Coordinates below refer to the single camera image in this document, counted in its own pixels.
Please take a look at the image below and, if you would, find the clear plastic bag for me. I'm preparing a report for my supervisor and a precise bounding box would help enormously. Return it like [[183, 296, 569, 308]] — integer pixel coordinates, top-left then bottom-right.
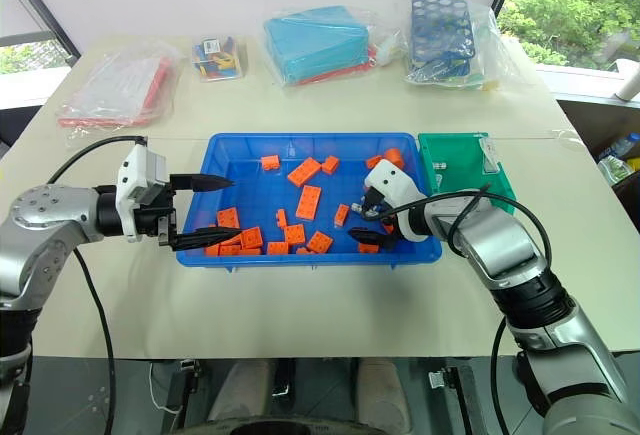
[[402, 0, 522, 95]]

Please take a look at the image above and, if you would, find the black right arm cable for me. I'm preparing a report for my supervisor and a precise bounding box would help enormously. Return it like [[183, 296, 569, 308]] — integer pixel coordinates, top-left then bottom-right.
[[377, 185, 554, 409]]

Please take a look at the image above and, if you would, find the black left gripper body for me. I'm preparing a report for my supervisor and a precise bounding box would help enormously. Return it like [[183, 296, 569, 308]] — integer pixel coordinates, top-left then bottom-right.
[[133, 177, 178, 251]]

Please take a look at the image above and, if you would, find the blue test tube rack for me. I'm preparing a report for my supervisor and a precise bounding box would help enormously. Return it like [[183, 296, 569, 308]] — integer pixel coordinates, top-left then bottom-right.
[[405, 0, 475, 84]]

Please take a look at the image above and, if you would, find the metal table bracket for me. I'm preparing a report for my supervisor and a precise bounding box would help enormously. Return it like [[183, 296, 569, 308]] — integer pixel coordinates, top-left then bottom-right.
[[162, 358, 204, 424], [427, 365, 481, 435]]

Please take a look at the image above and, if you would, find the plastic bag with red sheets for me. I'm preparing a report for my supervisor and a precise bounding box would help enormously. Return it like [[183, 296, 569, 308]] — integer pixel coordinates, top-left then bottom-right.
[[55, 48, 182, 132]]

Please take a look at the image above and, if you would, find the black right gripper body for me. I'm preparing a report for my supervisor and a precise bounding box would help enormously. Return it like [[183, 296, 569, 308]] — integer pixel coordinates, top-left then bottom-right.
[[375, 200, 402, 237]]

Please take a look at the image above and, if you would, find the beige rounded shape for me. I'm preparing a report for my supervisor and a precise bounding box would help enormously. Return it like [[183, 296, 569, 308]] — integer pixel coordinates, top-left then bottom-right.
[[206, 358, 272, 426], [356, 357, 412, 432]]

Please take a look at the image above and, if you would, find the large orange building block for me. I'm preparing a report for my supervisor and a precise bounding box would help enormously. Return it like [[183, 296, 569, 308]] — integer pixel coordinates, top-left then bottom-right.
[[295, 185, 323, 221], [286, 157, 323, 189]]

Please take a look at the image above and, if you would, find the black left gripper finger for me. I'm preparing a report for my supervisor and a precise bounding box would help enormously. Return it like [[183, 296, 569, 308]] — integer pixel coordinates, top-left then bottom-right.
[[169, 173, 236, 194], [171, 227, 244, 253]]

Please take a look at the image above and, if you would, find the plastic bag with teal box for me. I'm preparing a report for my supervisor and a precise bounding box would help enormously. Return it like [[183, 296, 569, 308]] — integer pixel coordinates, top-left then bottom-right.
[[261, 3, 407, 89]]

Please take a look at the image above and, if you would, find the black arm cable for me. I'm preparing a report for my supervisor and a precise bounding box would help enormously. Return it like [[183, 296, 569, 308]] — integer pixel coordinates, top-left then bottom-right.
[[48, 135, 149, 435], [377, 185, 554, 409]]

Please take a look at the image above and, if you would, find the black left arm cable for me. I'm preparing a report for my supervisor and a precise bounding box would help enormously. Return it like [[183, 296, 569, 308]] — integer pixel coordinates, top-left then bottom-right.
[[48, 135, 149, 435]]

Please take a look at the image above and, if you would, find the clear plastic bottle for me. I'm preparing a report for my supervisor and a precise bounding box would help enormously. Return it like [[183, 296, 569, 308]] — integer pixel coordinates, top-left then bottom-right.
[[596, 132, 640, 177]]

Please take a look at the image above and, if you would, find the green plastic bin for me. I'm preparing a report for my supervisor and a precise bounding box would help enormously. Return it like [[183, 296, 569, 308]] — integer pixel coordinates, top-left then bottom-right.
[[417, 130, 518, 216]]

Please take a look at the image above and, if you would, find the thin white cable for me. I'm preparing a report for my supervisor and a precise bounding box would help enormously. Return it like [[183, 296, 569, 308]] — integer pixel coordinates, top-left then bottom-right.
[[148, 361, 182, 414]]

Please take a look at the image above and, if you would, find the clear label holder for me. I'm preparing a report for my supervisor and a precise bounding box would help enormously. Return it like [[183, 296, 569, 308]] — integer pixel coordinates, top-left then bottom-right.
[[478, 136, 501, 177]]

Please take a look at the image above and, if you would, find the square orange building block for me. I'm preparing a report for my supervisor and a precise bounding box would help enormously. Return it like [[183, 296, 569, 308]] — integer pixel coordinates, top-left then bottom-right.
[[215, 207, 242, 230], [240, 225, 265, 250], [283, 223, 308, 247], [305, 230, 335, 255]]

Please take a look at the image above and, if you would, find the white paper roll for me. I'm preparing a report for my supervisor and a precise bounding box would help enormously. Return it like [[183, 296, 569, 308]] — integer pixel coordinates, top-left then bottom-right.
[[615, 57, 640, 103]]

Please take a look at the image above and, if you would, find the blue plastic bin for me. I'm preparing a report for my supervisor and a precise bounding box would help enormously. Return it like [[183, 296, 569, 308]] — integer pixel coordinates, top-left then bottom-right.
[[174, 132, 444, 272]]

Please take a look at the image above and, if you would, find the clear box of coloured pieces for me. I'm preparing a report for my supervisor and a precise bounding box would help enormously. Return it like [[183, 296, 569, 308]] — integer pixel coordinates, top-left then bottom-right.
[[190, 34, 249, 84]]

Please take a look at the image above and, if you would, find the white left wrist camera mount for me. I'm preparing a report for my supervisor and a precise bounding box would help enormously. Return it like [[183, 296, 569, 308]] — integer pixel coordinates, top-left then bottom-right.
[[115, 142, 169, 244]]

